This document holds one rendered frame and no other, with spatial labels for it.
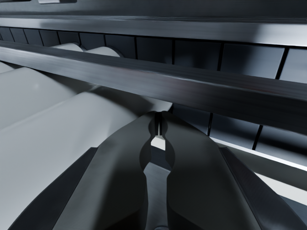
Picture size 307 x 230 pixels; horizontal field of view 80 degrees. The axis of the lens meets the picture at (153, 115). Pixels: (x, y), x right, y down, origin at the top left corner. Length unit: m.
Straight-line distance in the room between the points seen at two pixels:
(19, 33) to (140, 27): 0.21
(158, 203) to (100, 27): 0.25
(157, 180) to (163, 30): 0.18
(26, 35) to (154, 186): 0.28
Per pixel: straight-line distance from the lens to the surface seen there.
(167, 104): 0.16
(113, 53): 0.19
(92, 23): 0.22
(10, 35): 0.37
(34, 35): 0.31
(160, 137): 0.16
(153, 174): 0.26
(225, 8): 0.20
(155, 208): 0.32
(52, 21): 0.27
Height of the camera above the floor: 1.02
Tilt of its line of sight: 46 degrees down
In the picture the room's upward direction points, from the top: 131 degrees counter-clockwise
